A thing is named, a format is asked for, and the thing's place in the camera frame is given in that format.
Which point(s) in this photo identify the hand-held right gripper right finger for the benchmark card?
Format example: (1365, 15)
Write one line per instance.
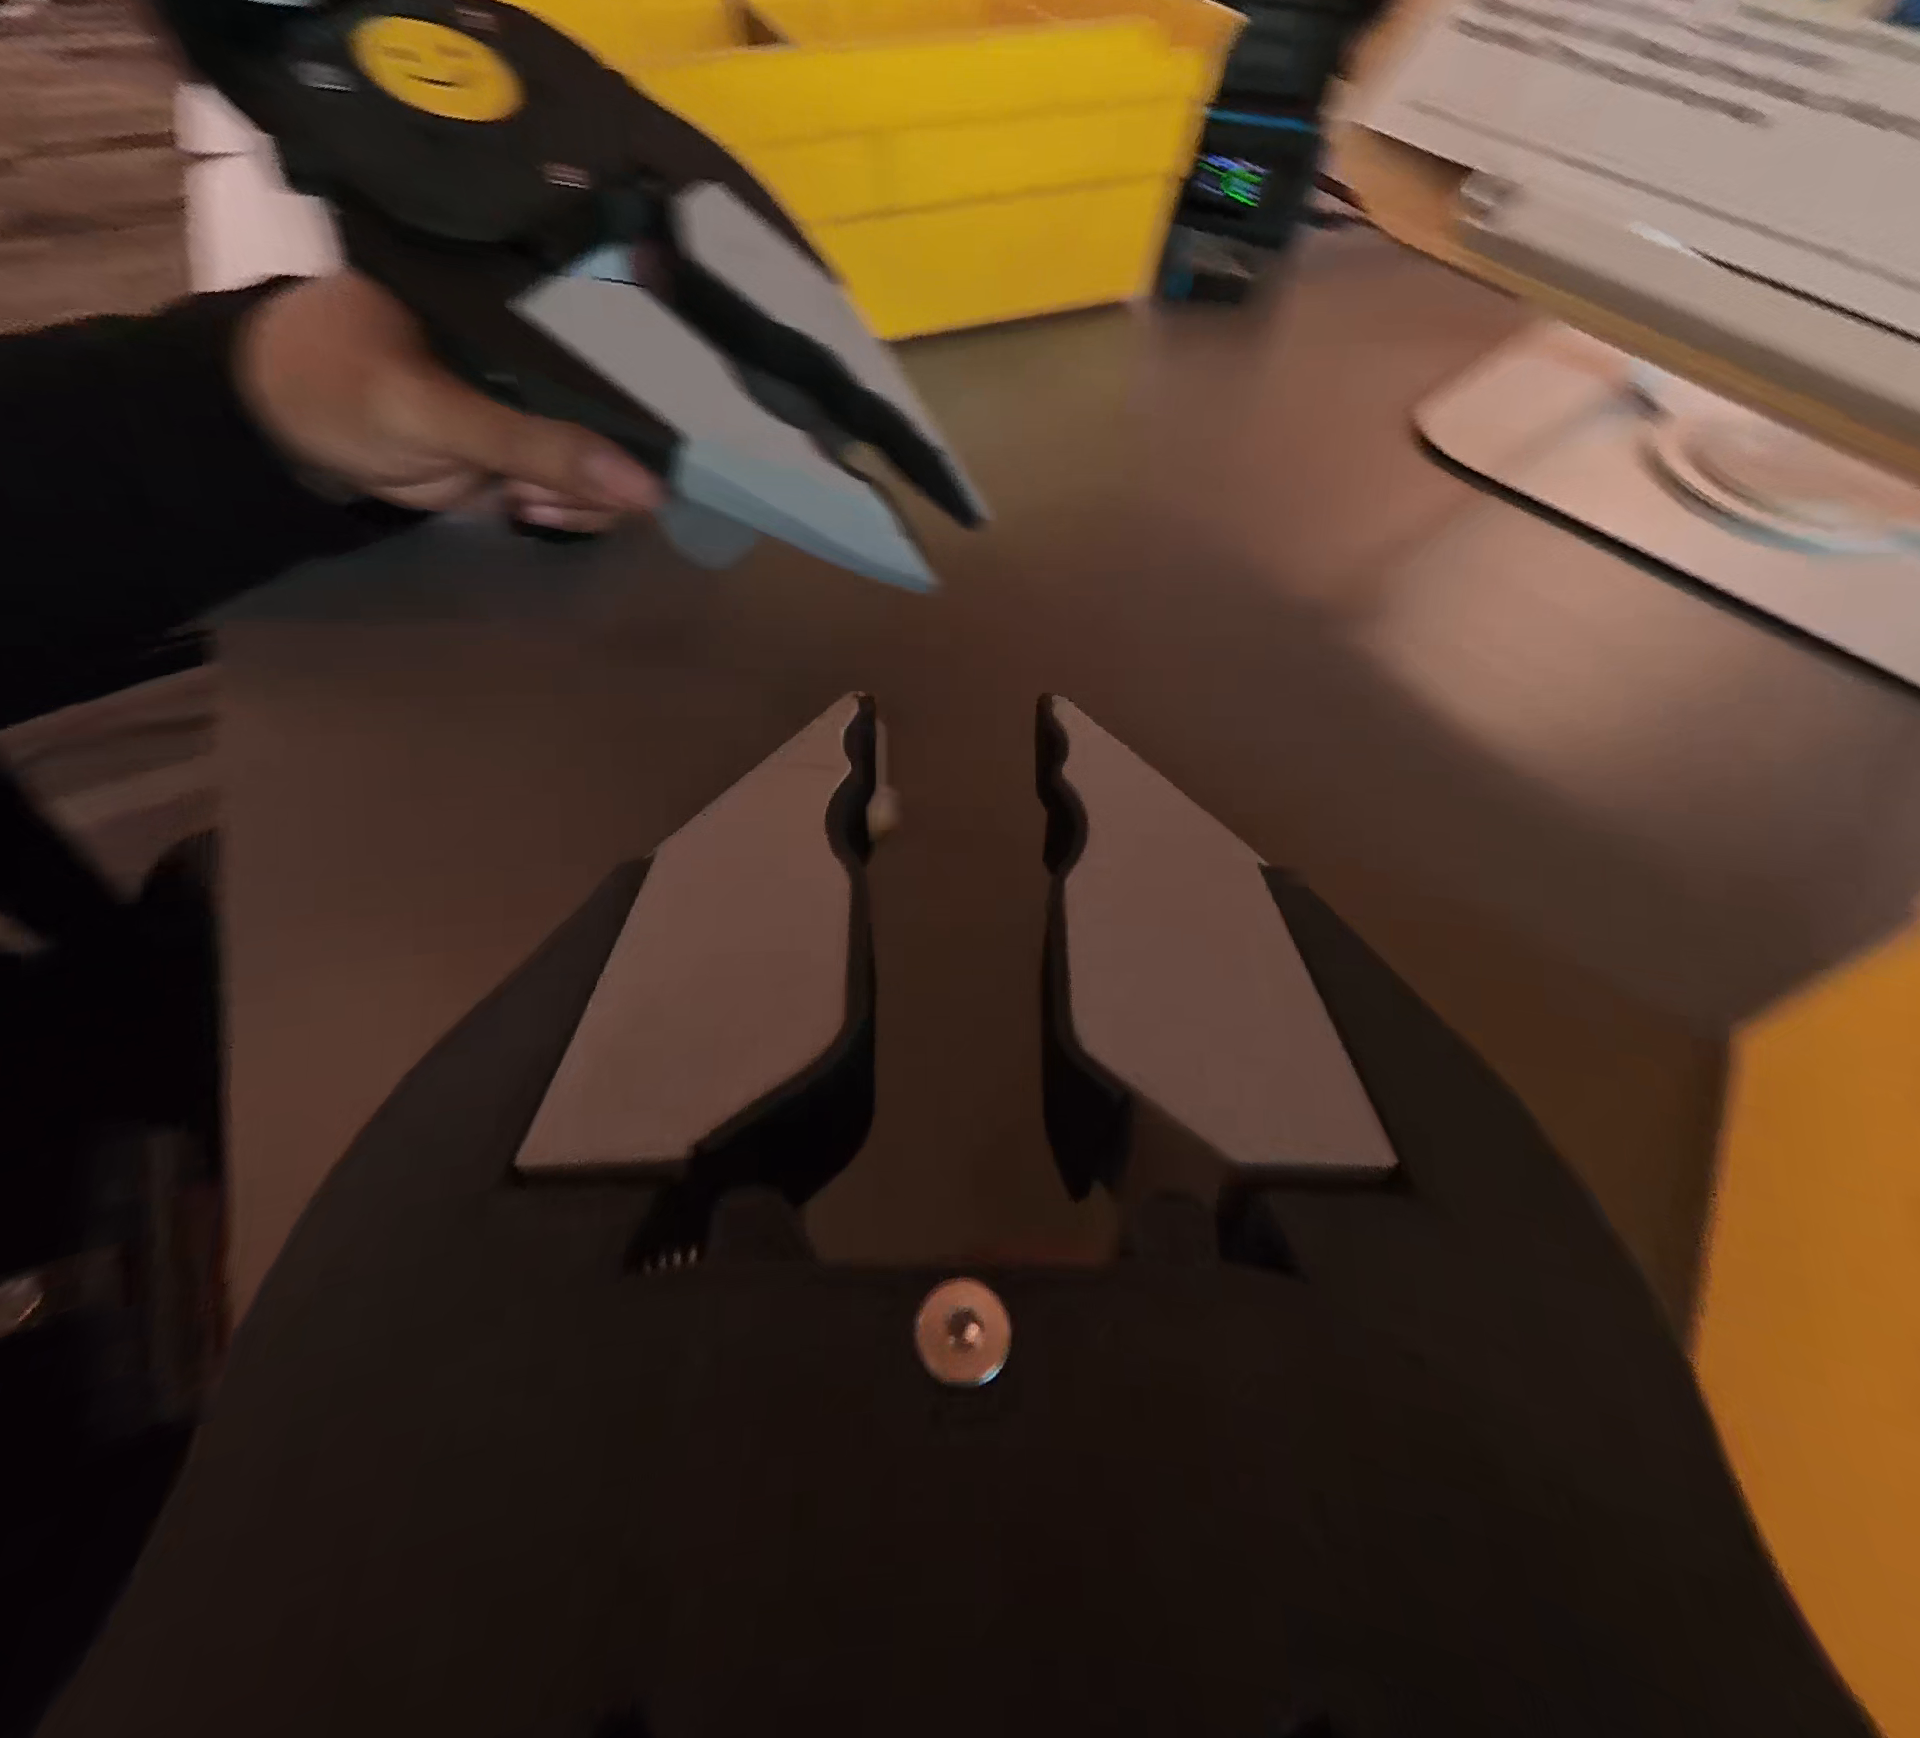
(1200, 1004)

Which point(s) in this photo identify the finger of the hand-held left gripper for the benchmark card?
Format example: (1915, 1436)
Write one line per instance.
(706, 433)
(796, 312)

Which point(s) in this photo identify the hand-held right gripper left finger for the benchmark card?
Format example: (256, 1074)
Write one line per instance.
(706, 1004)

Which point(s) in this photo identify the yellow divided bin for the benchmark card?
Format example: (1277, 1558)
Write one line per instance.
(1019, 192)

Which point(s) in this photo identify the person's left forearm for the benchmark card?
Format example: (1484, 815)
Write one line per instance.
(120, 479)

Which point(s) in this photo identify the person's left hand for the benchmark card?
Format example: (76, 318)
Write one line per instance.
(392, 403)

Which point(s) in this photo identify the small black adapter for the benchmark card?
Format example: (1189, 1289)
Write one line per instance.
(1200, 268)

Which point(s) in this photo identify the dark power station with display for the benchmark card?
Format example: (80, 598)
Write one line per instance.
(1277, 58)

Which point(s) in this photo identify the person's dark clothing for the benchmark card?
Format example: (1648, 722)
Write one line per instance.
(90, 1167)

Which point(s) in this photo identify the yellow open bin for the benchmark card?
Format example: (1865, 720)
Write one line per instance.
(1815, 1317)

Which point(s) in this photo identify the printed instruction sheet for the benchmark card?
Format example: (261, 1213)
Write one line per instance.
(1651, 43)

